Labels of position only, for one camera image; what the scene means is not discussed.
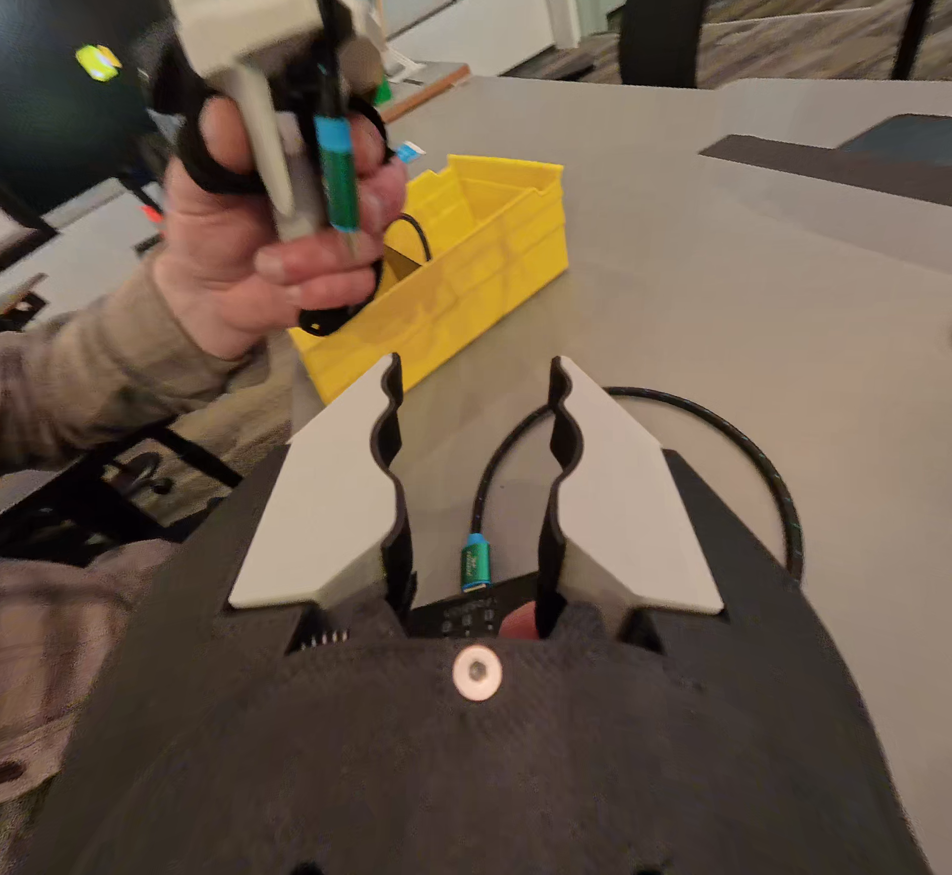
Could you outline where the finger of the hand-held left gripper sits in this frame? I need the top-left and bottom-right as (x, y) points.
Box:
(165, 0), (330, 83)
(329, 0), (388, 98)

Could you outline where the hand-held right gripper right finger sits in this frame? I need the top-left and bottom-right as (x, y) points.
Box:
(535, 356), (726, 639)

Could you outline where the person's right hand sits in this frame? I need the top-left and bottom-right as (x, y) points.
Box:
(498, 600), (540, 641)

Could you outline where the brown wooden table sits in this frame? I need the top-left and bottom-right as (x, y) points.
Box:
(387, 62), (473, 119)

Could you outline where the black HDMI switch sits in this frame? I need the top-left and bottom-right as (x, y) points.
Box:
(408, 573), (541, 641)

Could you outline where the person's left forearm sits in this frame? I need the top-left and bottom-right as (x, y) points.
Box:
(0, 250), (250, 474)

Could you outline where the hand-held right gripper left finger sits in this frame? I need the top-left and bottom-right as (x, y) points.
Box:
(227, 353), (417, 619)

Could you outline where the yellow storage bin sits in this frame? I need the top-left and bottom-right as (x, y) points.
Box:
(286, 155), (571, 406)

